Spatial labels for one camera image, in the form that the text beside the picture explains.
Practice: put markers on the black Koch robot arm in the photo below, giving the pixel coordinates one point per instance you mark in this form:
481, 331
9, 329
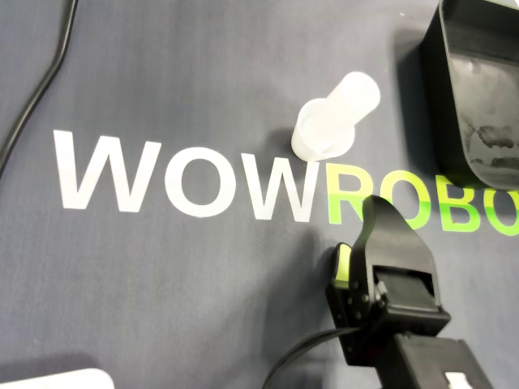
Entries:
425, 364

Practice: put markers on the white plastic cylinder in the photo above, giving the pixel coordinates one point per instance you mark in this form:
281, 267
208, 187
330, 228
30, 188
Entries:
357, 93

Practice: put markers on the black plastic bin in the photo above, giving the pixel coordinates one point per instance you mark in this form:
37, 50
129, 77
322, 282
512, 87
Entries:
486, 101

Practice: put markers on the translucent white plastic cup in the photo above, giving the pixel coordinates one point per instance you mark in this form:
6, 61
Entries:
312, 138

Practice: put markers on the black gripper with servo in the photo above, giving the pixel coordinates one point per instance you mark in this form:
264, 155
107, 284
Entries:
405, 300

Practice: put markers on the white flat rounded object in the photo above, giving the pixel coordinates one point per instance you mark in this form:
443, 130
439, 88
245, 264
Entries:
81, 381

